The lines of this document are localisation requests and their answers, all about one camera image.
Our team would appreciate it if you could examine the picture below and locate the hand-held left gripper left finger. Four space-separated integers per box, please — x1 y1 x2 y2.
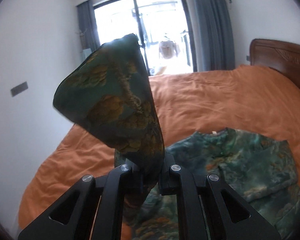
18 164 143 240

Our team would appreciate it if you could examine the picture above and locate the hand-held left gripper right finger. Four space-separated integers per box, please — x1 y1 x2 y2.
159 154 282 240

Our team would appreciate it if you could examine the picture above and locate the green cloud-print jacket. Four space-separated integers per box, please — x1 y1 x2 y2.
52 33 300 240

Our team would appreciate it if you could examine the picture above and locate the orange bed cover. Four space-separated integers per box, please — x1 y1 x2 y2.
17 64 300 240

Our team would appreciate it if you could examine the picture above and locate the beige hanging garment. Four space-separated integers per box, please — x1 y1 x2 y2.
158 40 180 59

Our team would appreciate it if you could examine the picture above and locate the light blue hanging cloth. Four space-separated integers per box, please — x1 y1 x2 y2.
82 48 93 62

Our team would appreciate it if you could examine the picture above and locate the grey curtain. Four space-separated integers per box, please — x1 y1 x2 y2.
76 0 101 55
187 0 236 72

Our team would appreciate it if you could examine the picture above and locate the glass balcony door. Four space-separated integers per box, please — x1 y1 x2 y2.
92 0 198 76

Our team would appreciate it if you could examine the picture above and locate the carved wooden headboard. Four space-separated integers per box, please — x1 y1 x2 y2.
249 39 300 102

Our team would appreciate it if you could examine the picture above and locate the dark wall switch panel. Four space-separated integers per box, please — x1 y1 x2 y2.
10 81 29 97

